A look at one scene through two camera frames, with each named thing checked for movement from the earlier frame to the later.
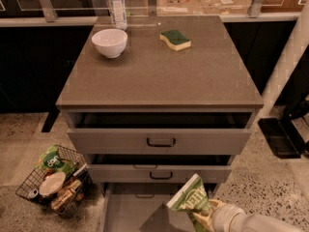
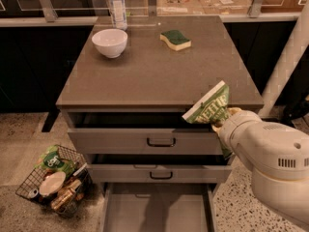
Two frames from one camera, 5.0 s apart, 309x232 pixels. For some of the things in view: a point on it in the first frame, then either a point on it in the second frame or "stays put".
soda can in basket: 33,193 stays put
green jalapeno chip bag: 192,198 to 211,108
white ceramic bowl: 111,42 stays put
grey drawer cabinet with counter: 151,101 stays put
